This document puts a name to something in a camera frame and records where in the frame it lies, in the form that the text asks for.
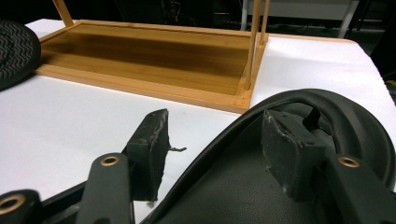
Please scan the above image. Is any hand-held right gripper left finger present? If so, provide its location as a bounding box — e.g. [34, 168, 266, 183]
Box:
[125, 108, 171, 202]

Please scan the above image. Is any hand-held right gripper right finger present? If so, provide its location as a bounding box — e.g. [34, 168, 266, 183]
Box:
[261, 109, 329, 203]

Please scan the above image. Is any black slipper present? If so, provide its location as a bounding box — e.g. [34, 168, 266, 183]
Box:
[0, 19, 42, 92]
[141, 88, 396, 224]

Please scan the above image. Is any wooden shoe rack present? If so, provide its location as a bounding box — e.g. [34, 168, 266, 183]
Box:
[34, 0, 271, 115]

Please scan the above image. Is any white board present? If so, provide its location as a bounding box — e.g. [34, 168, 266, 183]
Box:
[0, 18, 396, 224]

